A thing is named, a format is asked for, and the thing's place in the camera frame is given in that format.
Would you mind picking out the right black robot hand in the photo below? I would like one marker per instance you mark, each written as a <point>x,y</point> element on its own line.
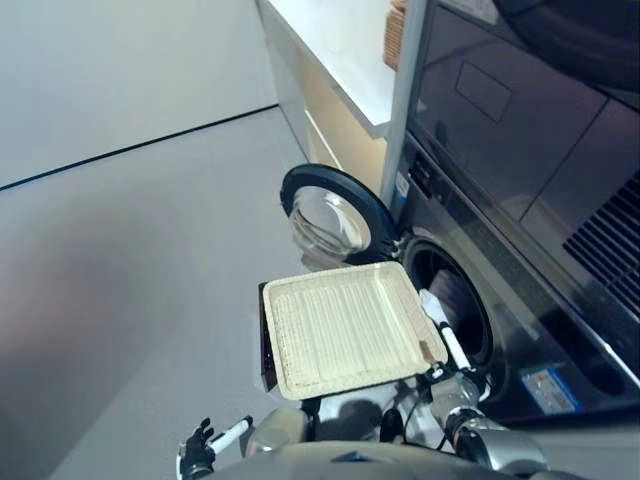
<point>452,342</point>

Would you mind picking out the blue washer label sticker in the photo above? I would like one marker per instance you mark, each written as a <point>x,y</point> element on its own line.
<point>402,186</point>

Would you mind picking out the brown woven shelf basket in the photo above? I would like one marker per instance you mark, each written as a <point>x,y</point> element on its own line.
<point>394,35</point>

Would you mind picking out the silver robot torso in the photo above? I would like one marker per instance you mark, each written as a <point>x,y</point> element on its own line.
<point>350,462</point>

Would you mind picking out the large blue info sticker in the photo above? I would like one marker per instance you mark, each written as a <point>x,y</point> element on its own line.
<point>547,390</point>

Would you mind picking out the silver robot leg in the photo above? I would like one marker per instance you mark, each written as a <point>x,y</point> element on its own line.
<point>280,430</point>
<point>391,425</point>

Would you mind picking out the white open shelf cabinet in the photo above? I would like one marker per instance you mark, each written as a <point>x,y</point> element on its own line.
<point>345,65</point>

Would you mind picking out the right silver robot leg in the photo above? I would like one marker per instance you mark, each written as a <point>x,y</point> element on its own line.
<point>391,425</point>

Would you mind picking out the cream wicker basket tray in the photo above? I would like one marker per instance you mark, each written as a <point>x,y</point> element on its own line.
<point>345,330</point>

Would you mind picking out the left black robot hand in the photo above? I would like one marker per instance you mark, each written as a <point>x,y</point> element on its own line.
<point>197,445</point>

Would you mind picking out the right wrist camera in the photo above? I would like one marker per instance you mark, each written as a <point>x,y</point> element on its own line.
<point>436,372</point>

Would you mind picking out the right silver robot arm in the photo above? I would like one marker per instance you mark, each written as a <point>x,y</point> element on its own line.
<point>480,430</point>

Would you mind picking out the dark grey dryer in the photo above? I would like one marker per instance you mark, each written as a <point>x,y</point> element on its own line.
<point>525,100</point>

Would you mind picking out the round glass washer door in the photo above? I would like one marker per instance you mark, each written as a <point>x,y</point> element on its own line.
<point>330,220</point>

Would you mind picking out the left silver robot leg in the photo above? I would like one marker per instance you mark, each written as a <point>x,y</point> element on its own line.
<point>280,430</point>

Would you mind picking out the brown stool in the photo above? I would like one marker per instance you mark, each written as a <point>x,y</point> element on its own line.
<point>267,340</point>

